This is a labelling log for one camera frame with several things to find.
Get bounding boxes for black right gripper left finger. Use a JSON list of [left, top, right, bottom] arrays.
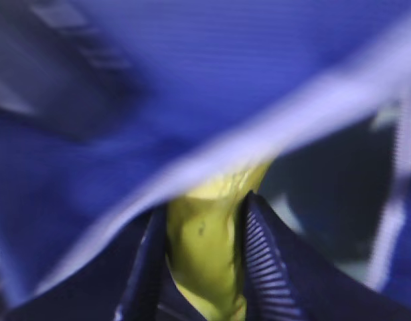
[[4, 207, 169, 321]]

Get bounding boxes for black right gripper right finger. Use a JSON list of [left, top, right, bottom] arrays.
[[240, 192, 411, 321]]

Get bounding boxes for yellow banana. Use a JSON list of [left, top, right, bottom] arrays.
[[167, 163, 270, 320]]

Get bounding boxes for navy blue lunch bag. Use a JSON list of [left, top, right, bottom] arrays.
[[0, 1, 411, 320]]

